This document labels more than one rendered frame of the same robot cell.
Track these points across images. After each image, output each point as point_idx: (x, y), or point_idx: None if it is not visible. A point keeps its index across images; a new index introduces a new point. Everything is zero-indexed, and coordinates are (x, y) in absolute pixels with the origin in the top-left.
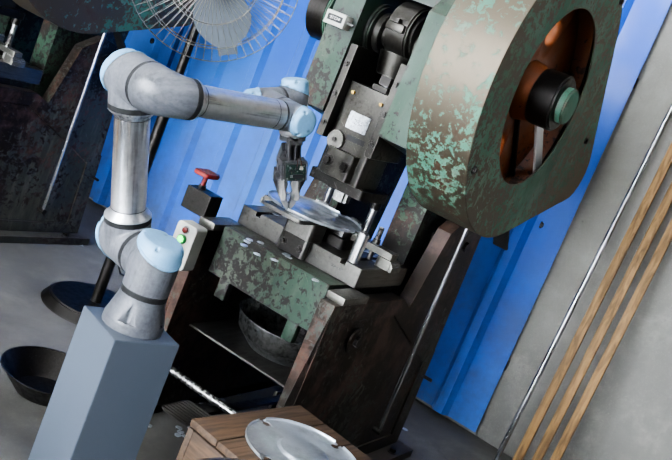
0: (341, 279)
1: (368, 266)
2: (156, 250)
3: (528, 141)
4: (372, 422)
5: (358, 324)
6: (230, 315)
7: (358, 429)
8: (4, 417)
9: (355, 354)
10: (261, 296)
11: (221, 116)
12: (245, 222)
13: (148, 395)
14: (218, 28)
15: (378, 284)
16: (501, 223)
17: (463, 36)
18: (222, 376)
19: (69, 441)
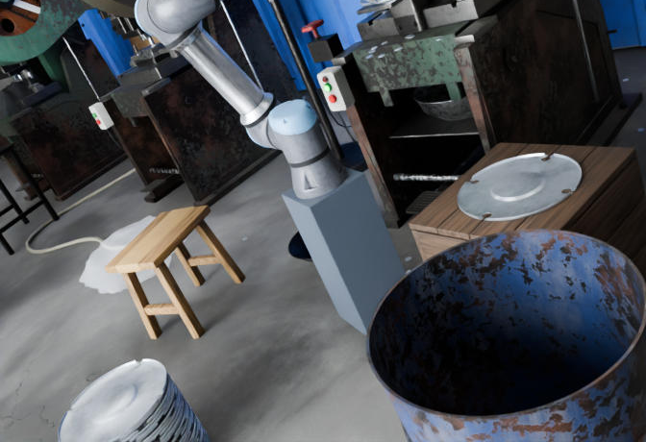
0: (463, 19)
1: None
2: (285, 121)
3: None
4: (586, 100)
5: (506, 42)
6: (417, 107)
7: (577, 114)
8: (312, 288)
9: (524, 65)
10: (414, 82)
11: None
12: (366, 36)
13: (372, 223)
14: None
15: None
16: None
17: None
18: (449, 149)
19: (344, 291)
